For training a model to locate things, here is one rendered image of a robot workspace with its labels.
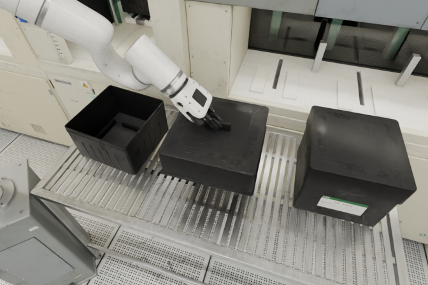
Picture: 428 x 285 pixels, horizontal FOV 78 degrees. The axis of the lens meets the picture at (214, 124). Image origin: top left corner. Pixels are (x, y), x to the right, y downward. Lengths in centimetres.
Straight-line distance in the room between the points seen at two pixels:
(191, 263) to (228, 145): 106
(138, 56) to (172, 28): 37
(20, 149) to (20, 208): 143
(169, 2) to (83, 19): 41
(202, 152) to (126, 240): 117
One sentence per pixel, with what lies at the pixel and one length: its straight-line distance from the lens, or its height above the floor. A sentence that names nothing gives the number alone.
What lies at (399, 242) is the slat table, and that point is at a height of 76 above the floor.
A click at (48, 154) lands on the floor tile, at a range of 245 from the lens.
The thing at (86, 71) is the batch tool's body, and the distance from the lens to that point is 154.
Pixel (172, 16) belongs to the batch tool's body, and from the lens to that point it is 103.
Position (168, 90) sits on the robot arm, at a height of 121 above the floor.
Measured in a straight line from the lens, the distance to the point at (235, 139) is 80.
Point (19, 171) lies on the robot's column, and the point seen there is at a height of 76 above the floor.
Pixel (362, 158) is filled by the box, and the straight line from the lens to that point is 91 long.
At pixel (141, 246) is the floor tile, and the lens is 180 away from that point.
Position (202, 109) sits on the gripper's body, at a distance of 75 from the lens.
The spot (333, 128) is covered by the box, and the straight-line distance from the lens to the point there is 96.
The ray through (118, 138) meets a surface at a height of 77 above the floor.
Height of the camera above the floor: 166
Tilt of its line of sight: 46 degrees down
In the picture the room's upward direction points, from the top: straight up
